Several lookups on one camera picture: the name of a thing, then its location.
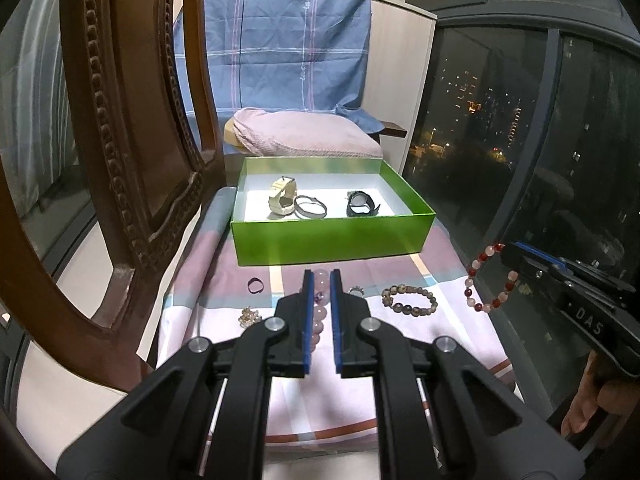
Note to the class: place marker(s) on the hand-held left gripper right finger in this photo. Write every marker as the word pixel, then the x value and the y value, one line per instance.
pixel 338 320

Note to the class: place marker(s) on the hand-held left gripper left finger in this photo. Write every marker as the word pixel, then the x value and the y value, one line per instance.
pixel 307 320

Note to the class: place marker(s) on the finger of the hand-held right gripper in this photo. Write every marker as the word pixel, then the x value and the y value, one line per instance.
pixel 530 270
pixel 537 250

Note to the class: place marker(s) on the green cardboard box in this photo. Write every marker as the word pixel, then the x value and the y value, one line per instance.
pixel 325 240

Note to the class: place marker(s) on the thin silver bangle watch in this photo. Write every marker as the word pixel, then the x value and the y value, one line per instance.
pixel 296 205

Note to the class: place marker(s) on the black wrist watch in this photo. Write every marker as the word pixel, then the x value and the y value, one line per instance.
pixel 357 202

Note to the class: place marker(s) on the white wrist watch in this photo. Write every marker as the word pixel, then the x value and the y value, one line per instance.
pixel 280 195

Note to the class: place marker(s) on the person's right hand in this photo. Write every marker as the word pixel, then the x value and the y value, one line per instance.
pixel 595 400

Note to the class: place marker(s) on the silver crystal brooch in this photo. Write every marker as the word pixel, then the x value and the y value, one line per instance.
pixel 249 316

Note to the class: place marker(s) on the pink plaid cloth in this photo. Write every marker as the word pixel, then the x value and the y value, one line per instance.
pixel 440 340

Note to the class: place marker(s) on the pink pillow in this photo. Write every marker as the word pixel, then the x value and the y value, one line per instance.
pixel 300 132

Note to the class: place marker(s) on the dark glass sliding door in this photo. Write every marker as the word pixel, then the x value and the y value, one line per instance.
pixel 550 60

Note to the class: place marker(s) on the carved wooden chair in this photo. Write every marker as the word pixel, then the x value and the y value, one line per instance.
pixel 125 160

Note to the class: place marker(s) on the blue plaid cloth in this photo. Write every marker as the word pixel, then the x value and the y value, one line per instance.
pixel 280 50

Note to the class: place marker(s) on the sheer curtain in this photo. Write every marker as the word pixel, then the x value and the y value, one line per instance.
pixel 35 85

